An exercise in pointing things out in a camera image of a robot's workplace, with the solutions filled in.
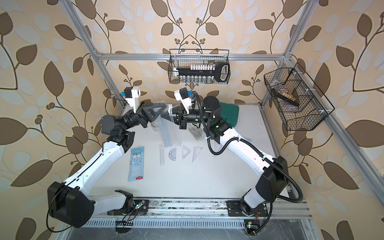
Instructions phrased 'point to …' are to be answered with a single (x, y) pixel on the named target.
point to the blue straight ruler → (165, 132)
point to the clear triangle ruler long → (197, 150)
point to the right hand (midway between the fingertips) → (161, 115)
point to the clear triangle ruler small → (185, 151)
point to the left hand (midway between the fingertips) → (162, 108)
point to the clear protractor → (172, 154)
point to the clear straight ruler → (162, 154)
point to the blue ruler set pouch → (136, 163)
